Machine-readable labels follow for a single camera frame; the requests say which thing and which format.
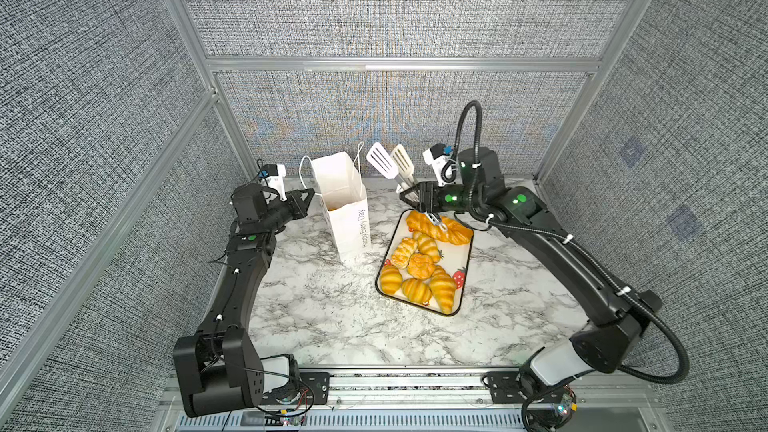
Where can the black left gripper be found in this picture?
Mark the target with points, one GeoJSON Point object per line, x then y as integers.
{"type": "Point", "coordinates": [306, 200]}

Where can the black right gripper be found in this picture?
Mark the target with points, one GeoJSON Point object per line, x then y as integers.
{"type": "Point", "coordinates": [422, 190]}

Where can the white and steel tongs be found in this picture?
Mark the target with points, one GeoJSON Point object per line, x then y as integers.
{"type": "Point", "coordinates": [395, 165]}

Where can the white paper gift bag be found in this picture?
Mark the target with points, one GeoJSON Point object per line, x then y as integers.
{"type": "Point", "coordinates": [338, 183]}

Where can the pale braided bread roll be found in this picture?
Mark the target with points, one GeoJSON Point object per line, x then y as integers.
{"type": "Point", "coordinates": [403, 252]}

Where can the large striped croissant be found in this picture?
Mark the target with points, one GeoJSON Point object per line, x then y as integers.
{"type": "Point", "coordinates": [443, 288]}

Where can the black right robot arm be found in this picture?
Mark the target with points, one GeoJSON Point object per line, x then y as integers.
{"type": "Point", "coordinates": [618, 314]}

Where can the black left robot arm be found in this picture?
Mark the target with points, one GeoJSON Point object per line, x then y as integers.
{"type": "Point", "coordinates": [218, 368]}

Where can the long twisted bread loaf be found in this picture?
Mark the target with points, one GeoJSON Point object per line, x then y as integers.
{"type": "Point", "coordinates": [449, 231]}

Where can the small striped croissant upper middle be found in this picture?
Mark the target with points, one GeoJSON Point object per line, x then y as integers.
{"type": "Point", "coordinates": [427, 246]}

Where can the white strawberry tray black rim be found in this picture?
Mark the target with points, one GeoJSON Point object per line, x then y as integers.
{"type": "Point", "coordinates": [455, 261]}

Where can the striped croissant bottom left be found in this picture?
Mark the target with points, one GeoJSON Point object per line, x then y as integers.
{"type": "Point", "coordinates": [390, 279]}

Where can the striped croissant bottom middle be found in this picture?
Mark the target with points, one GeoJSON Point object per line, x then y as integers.
{"type": "Point", "coordinates": [416, 291]}

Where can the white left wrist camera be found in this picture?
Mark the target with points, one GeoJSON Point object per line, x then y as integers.
{"type": "Point", "coordinates": [272, 176]}

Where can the aluminium frame struts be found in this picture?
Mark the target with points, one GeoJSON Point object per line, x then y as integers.
{"type": "Point", "coordinates": [126, 125]}

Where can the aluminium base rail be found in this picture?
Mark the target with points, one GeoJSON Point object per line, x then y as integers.
{"type": "Point", "coordinates": [393, 398]}

